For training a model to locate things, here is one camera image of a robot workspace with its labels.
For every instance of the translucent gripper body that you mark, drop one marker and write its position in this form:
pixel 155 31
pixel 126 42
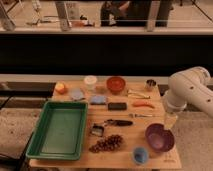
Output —
pixel 169 120

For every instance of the bunch of dark grapes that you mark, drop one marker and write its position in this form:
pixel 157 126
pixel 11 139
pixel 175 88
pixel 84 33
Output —
pixel 110 143

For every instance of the black rectangular block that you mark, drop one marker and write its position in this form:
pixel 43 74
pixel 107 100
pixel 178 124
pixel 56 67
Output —
pixel 117 106

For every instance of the person in background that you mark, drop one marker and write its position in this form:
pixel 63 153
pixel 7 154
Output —
pixel 117 9

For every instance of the green plastic tray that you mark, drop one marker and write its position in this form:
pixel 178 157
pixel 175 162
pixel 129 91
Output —
pixel 59 132

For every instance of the small metal cup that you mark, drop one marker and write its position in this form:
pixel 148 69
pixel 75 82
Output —
pixel 150 84

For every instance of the grey blue cloth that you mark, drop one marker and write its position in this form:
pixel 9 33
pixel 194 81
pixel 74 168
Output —
pixel 76 94

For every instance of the orange carrot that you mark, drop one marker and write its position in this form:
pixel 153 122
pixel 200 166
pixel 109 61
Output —
pixel 142 104

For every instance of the purple bowl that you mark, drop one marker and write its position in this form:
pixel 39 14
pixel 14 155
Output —
pixel 159 139

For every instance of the wooden tongs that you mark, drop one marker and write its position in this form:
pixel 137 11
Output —
pixel 137 94

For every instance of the wooden board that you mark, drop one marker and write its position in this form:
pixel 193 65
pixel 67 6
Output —
pixel 134 136

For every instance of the blue sponge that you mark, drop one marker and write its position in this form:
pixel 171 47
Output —
pixel 98 100

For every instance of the metal fork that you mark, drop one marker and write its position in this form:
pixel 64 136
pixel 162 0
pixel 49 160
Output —
pixel 139 115

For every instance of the white cup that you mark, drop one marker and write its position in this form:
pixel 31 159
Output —
pixel 90 82

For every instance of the small blue cup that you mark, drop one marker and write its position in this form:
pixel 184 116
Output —
pixel 140 155

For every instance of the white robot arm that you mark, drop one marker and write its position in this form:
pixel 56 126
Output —
pixel 187 87

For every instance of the red bowl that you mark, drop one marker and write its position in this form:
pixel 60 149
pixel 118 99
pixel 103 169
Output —
pixel 115 84

